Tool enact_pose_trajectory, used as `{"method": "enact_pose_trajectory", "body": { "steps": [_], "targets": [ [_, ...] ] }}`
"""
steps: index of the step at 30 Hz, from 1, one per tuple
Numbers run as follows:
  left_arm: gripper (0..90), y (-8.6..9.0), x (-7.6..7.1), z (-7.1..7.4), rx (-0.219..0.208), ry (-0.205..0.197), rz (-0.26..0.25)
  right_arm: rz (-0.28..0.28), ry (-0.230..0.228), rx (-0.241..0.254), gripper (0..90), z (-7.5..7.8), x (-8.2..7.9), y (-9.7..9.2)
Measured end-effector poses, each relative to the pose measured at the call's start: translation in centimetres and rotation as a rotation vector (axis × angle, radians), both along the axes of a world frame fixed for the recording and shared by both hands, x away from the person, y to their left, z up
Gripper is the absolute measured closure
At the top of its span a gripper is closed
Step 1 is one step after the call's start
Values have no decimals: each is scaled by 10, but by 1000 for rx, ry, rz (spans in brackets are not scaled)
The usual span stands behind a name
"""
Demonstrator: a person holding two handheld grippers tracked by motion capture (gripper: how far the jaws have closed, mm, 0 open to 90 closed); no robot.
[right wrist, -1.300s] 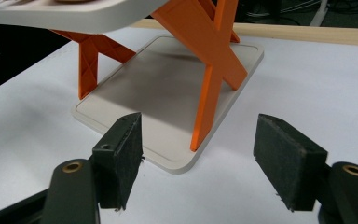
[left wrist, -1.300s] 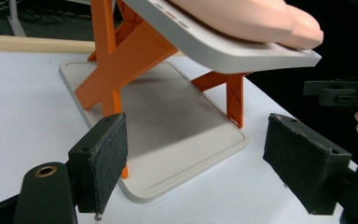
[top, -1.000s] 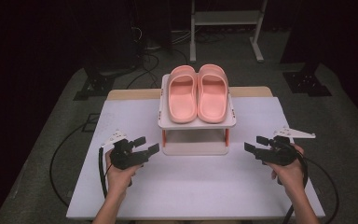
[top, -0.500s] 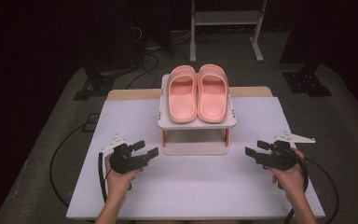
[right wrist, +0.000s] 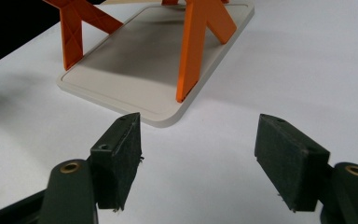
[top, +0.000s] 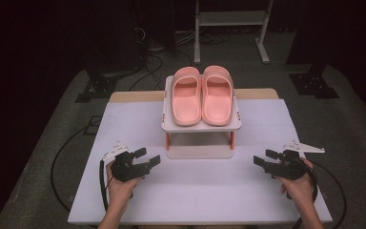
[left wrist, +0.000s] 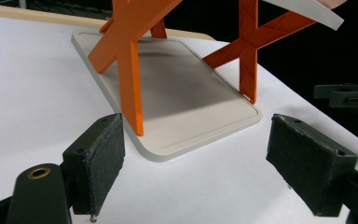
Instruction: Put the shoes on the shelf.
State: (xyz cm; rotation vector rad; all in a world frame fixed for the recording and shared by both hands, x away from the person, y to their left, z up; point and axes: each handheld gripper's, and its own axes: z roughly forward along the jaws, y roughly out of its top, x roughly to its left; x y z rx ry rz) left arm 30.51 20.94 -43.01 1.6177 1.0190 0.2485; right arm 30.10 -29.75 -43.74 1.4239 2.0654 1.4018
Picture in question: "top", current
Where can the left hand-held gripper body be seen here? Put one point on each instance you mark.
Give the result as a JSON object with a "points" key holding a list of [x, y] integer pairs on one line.
{"points": [[128, 168]]}

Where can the white two-tier shoe rack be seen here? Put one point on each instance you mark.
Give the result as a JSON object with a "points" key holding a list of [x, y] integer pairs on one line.
{"points": [[200, 140]]}

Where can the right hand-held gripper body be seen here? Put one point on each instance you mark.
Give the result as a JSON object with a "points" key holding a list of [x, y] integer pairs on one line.
{"points": [[289, 168]]}

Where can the white table cover sheet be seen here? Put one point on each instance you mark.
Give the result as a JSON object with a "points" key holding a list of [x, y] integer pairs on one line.
{"points": [[200, 191]]}

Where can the white metal stand frame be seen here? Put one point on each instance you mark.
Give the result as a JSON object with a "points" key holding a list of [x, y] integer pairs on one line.
{"points": [[232, 18]]}

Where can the black stand base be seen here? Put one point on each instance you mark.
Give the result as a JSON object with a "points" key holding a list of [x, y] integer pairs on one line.
{"points": [[97, 87], [313, 84]]}

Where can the person's left hand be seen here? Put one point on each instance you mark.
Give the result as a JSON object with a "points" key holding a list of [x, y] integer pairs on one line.
{"points": [[120, 192]]}

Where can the person's right hand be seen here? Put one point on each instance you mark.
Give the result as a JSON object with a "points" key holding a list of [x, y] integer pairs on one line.
{"points": [[300, 189]]}

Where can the pink rubber slipper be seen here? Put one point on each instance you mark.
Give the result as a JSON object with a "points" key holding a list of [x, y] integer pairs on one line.
{"points": [[187, 101], [217, 101]]}

